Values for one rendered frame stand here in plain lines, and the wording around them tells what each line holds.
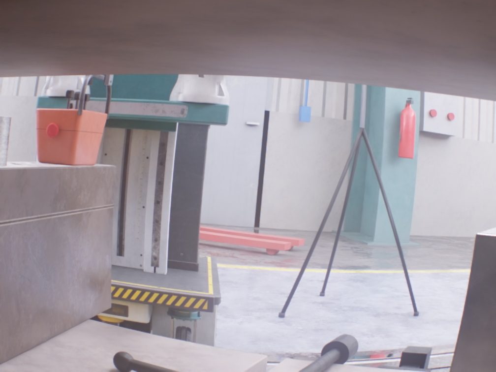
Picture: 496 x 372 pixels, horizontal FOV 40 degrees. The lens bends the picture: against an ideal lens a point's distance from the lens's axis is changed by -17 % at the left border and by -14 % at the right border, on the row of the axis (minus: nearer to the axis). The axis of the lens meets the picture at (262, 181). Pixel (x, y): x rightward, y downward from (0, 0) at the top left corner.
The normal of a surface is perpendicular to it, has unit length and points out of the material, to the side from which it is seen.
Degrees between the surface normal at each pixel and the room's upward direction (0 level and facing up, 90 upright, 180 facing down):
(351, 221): 90
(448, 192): 90
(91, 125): 97
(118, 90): 90
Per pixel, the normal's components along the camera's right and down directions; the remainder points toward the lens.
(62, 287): 0.99, 0.10
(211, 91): 0.44, -0.26
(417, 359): -0.39, 0.00
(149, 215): 0.07, 0.04
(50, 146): -0.16, 0.14
